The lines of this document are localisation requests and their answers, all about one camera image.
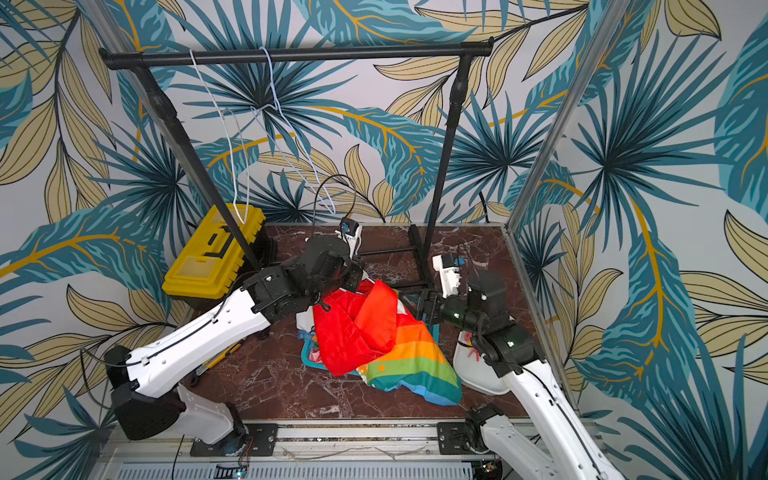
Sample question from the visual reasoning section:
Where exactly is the rainbow jacket red hood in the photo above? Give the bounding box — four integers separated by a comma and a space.
296, 278, 462, 406

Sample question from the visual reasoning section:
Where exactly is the rainbow striped jacket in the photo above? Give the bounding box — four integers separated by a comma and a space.
300, 332, 325, 369

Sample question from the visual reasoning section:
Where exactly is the white wire hanger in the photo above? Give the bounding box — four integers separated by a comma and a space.
188, 50, 250, 225

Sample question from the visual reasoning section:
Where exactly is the light blue wire hanger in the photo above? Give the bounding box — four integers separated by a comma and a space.
252, 46, 337, 214

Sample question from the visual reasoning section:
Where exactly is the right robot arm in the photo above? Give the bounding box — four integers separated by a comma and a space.
425, 266, 623, 479

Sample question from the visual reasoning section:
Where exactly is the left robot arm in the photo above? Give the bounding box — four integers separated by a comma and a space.
104, 232, 363, 454

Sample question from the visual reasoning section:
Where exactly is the teal plastic basket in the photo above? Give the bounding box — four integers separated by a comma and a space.
297, 282, 445, 376

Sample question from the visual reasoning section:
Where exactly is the white plastic tray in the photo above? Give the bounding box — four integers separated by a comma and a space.
452, 330, 510, 396

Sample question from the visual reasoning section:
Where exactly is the yellow black utility knife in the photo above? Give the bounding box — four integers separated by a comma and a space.
188, 339, 245, 387

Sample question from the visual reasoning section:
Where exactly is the yellow black toolbox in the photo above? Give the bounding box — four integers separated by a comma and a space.
162, 204, 277, 300

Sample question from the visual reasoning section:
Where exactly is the black clothes rack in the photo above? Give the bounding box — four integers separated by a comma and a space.
99, 38, 494, 294

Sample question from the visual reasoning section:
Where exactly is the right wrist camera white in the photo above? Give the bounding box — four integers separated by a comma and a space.
432, 253, 465, 298

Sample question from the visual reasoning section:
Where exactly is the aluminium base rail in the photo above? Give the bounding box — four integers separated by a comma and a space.
101, 415, 621, 479

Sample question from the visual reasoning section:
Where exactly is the right aluminium frame post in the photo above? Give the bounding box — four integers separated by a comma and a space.
506, 1, 629, 237

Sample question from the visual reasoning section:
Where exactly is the aluminium frame post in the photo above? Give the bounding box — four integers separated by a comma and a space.
506, 1, 629, 237
78, 0, 139, 55

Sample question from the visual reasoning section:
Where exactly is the left aluminium frame post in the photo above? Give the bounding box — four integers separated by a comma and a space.
78, 0, 139, 55

